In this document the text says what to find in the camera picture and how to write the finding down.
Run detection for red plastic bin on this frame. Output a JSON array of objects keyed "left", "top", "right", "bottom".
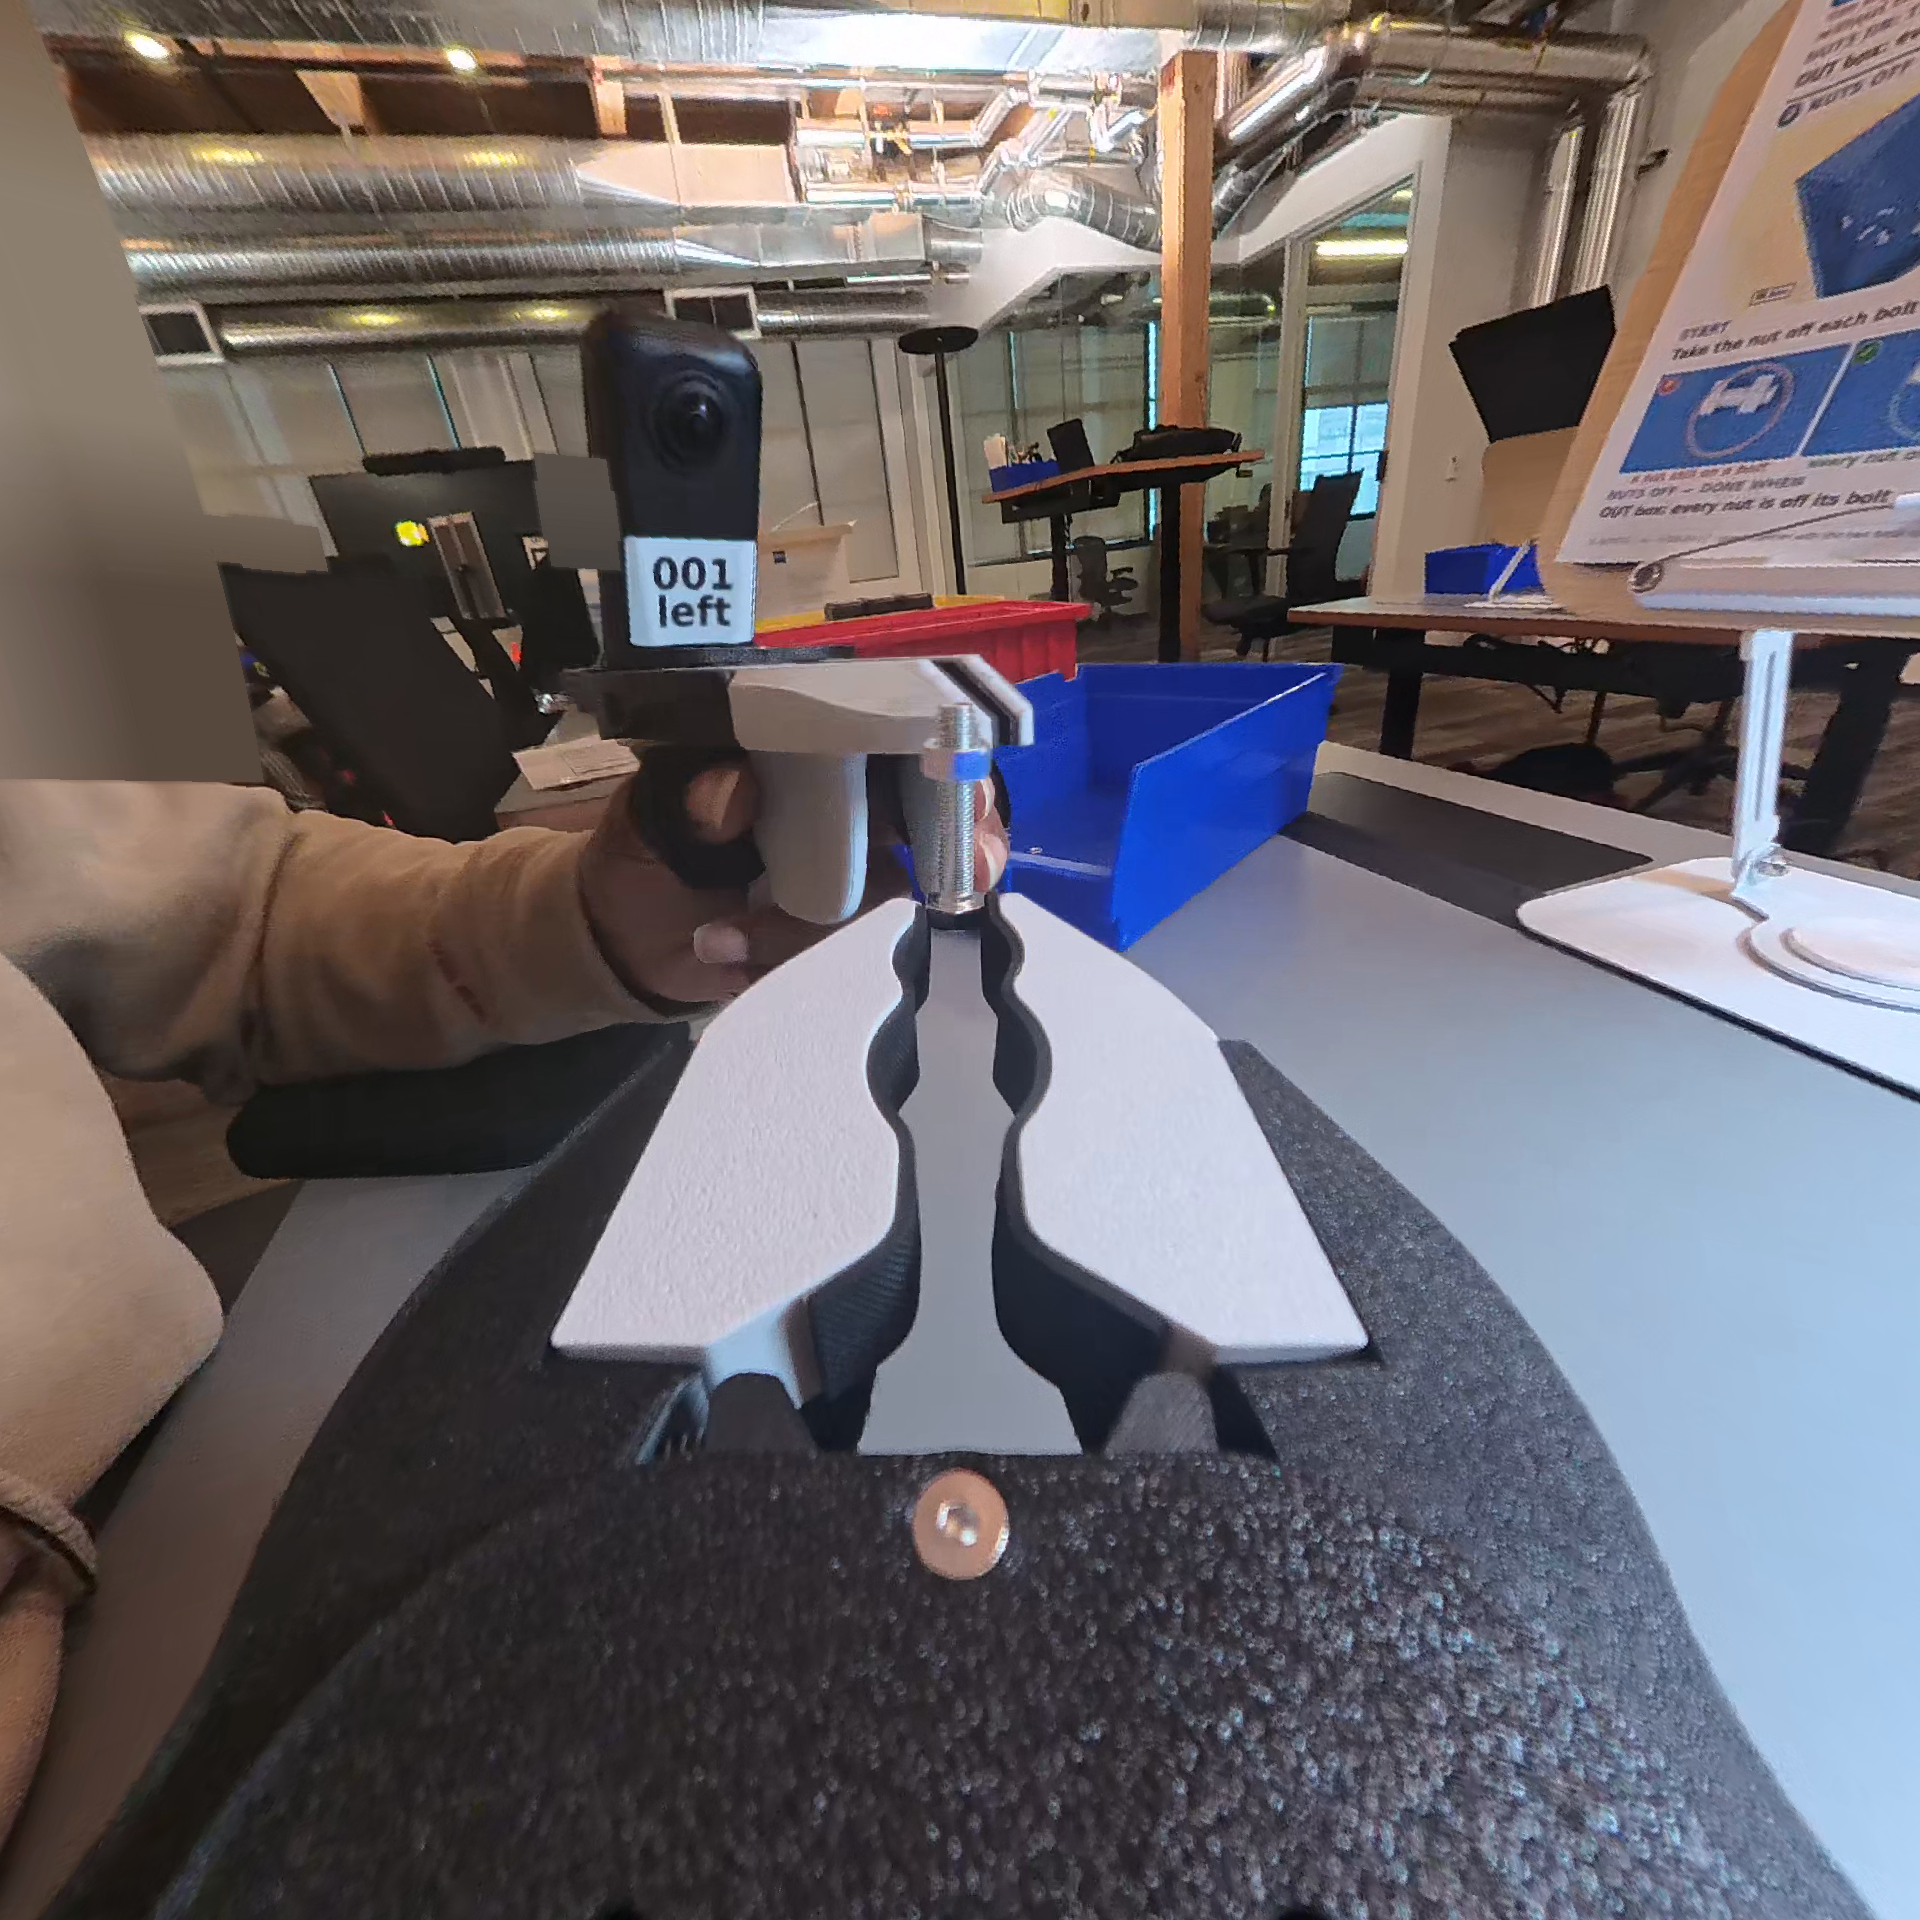
[{"left": 758, "top": 597, "right": 1095, "bottom": 681}]

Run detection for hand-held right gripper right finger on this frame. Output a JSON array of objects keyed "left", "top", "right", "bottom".
[{"left": 987, "top": 896, "right": 1372, "bottom": 1366}]

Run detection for white instruction sign stand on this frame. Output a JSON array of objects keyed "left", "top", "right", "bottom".
[{"left": 1517, "top": 0, "right": 1920, "bottom": 1091}]

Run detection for person's left forearm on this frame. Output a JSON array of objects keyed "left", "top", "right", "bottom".
[{"left": 0, "top": 781, "right": 662, "bottom": 1080}]

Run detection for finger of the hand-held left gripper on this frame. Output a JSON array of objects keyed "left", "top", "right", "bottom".
[
  {"left": 933, "top": 654, "right": 1037, "bottom": 747},
  {"left": 732, "top": 658, "right": 967, "bottom": 757}
]

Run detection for black chair armrest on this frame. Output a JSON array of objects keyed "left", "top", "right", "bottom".
[{"left": 226, "top": 1018, "right": 691, "bottom": 1182}]

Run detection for thin silver bolt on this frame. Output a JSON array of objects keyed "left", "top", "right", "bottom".
[{"left": 925, "top": 702, "right": 993, "bottom": 919}]

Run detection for black floor lamp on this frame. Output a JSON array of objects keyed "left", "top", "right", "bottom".
[{"left": 896, "top": 322, "right": 978, "bottom": 595}]

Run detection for wooden post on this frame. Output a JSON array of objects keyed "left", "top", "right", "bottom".
[{"left": 1157, "top": 53, "right": 1216, "bottom": 664}]

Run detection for person's left hand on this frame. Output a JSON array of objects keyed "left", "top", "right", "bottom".
[{"left": 578, "top": 752, "right": 1014, "bottom": 1018}]

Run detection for silver air duct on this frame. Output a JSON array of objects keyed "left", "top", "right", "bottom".
[
  {"left": 80, "top": 133, "right": 976, "bottom": 302},
  {"left": 1213, "top": 18, "right": 1653, "bottom": 302}
]

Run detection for black office chair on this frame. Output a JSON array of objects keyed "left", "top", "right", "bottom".
[{"left": 1208, "top": 475, "right": 1368, "bottom": 654}]

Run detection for black monitor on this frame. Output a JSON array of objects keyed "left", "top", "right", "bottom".
[{"left": 308, "top": 452, "right": 601, "bottom": 635}]

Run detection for wooden standing desk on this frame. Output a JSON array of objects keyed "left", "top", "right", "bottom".
[{"left": 984, "top": 452, "right": 1263, "bottom": 601}]

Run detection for black leaning panel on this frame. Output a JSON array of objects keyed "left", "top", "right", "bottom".
[{"left": 216, "top": 562, "right": 518, "bottom": 844}]

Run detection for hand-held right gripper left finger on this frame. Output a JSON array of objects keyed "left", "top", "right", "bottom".
[{"left": 549, "top": 897, "right": 925, "bottom": 1387}]

